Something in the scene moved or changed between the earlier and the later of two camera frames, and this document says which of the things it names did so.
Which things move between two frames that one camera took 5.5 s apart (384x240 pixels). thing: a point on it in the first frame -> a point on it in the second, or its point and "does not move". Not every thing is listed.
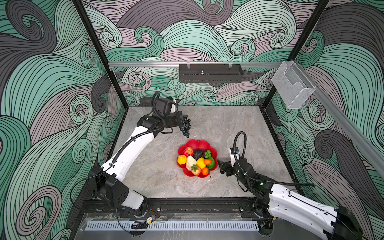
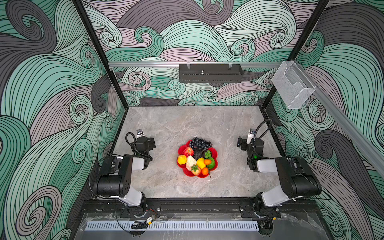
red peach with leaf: (196, 170) does not move
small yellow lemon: (181, 159) does not move
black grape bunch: (186, 126) -> (200, 144)
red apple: (188, 151) does not move
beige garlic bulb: (190, 161) does not move
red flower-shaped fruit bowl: (197, 158) does not move
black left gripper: (179, 118) -> (150, 143)
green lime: (212, 164) does not move
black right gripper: (223, 165) -> (244, 143)
